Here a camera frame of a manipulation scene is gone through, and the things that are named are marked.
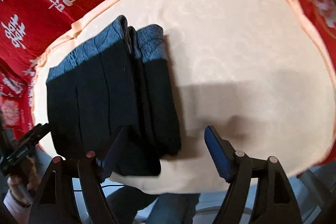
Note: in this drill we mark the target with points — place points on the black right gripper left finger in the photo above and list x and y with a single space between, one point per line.
55 202

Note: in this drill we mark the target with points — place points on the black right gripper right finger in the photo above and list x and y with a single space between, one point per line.
275 201

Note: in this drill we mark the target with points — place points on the black pants blue floral trim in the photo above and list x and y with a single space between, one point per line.
112 95

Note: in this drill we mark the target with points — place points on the person's left hand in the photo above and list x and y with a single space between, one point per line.
24 182

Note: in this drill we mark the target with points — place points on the person's legs in jeans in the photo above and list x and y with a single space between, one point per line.
168 207

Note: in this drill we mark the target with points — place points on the cream cushion cover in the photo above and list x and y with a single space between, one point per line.
257 70

